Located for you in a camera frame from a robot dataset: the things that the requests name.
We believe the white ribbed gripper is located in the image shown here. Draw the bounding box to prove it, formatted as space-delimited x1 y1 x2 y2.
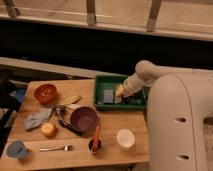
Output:
115 73 144 97

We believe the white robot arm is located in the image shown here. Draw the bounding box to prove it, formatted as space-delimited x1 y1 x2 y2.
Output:
115 60 213 171

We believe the green plastic tray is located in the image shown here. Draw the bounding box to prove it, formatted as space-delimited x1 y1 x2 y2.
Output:
93 75 147 110

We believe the banana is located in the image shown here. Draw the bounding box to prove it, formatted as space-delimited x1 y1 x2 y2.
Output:
60 95 81 106

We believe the purple bowl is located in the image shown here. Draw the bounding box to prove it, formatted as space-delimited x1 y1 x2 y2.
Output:
70 107 98 132

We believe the white cup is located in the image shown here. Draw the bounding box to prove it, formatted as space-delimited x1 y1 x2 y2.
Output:
116 129 135 149

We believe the dark cup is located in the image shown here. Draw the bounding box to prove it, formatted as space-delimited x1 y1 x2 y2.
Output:
88 138 103 155

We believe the red bowl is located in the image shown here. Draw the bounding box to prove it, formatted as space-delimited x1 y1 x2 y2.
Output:
34 84 57 104

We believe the metal fork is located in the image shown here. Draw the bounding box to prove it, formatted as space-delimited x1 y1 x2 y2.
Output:
40 145 73 152

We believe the yellow apple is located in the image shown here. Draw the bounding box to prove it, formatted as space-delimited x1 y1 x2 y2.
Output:
41 122 57 137

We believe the grey cloth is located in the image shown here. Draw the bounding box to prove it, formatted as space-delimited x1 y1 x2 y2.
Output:
24 108 52 131

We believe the blue cup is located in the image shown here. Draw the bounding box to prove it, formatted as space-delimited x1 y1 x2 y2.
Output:
6 140 27 159

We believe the black handled tool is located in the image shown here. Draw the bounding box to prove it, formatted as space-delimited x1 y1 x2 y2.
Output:
55 106 82 136

